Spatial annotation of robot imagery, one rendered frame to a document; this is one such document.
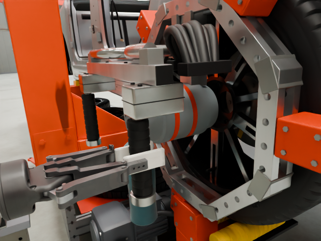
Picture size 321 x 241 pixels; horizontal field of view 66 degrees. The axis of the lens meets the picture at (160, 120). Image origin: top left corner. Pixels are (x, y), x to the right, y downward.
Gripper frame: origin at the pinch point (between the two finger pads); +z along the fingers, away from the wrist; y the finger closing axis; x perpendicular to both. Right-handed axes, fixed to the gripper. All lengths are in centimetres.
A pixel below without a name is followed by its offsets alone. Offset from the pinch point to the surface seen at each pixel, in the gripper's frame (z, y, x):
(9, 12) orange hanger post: -15, -60, 31
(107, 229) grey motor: 2, -40, -43
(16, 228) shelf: -26, -53, -40
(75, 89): 35, -253, -18
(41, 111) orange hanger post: -11, -60, -2
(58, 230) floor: -11, -106, -83
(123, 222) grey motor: 9, -41, -43
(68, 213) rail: -7, -70, -51
